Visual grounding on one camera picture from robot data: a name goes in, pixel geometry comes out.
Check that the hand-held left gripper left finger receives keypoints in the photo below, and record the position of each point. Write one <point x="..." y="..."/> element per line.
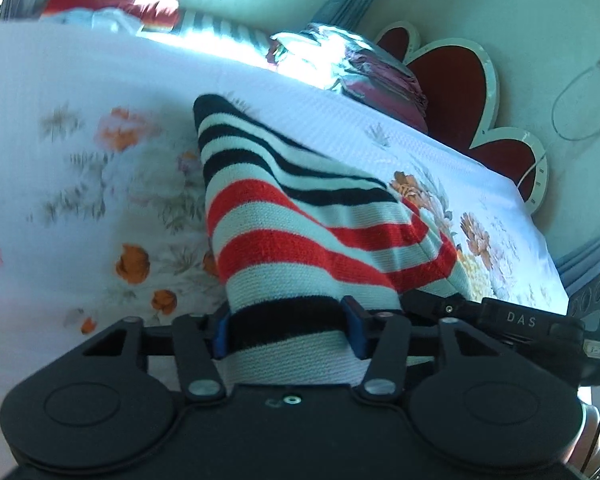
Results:
<point x="221" y="332"/>

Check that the red folded blanket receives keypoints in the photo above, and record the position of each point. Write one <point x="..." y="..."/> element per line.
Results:
<point x="115" y="2"/>

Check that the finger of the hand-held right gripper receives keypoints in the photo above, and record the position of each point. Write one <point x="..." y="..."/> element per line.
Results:
<point x="445" y="305"/>

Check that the white floral bed sheet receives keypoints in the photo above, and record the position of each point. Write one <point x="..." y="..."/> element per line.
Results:
<point x="80" y="200"/>

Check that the grey striped pillow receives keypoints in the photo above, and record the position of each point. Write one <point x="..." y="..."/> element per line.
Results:
<point x="225" y="32"/>

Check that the person's right forearm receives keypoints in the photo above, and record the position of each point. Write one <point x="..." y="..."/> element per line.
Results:
<point x="597" y="435"/>

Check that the light blue cloth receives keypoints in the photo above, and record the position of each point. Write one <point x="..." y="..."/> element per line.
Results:
<point x="95" y="22"/>

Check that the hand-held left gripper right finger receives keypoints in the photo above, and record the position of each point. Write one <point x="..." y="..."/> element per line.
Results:
<point x="356" y="327"/>

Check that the pile of folded bedding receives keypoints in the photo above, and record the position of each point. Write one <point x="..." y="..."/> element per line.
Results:
<point x="360" y="75"/>

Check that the red black white striped sweater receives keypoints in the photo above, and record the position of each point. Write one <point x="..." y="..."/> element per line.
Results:
<point x="280" y="240"/>

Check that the blue fabric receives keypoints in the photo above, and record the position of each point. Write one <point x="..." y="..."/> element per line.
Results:
<point x="585" y="260"/>

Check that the red heart-shaped headboard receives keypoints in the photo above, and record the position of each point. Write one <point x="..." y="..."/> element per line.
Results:
<point x="455" y="90"/>

